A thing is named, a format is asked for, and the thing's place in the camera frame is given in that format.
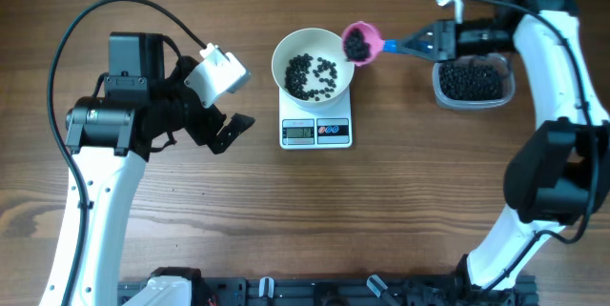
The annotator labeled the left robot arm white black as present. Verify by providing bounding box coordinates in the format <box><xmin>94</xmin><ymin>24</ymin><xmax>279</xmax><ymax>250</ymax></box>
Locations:
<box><xmin>41</xmin><ymin>32</ymin><xmax>254</xmax><ymax>305</ymax></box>

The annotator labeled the white digital kitchen scale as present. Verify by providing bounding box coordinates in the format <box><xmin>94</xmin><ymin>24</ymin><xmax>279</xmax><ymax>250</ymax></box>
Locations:
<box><xmin>279</xmin><ymin>90</ymin><xmax>353</xmax><ymax>150</ymax></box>

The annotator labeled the white bowl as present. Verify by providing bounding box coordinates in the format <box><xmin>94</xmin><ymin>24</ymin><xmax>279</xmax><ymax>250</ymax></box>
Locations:
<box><xmin>272</xmin><ymin>28</ymin><xmax>355</xmax><ymax>109</ymax></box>

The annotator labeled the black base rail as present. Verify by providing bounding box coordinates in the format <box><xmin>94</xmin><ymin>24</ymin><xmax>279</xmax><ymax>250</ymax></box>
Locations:
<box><xmin>118</xmin><ymin>275</ymin><xmax>539</xmax><ymax>306</ymax></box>

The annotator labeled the clear plastic container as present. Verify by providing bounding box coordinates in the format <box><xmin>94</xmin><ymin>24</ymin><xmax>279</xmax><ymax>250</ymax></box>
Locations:
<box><xmin>432</xmin><ymin>53</ymin><xmax>516</xmax><ymax>111</ymax></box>

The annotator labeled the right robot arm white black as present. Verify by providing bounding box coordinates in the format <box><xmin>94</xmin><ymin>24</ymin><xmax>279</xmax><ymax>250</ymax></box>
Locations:
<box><xmin>392</xmin><ymin>0</ymin><xmax>609</xmax><ymax>305</ymax></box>

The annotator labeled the pink scoop blue handle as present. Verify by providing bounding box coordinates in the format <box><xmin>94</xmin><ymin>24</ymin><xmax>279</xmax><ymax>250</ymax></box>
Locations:
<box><xmin>341</xmin><ymin>21</ymin><xmax>397</xmax><ymax>67</ymax></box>

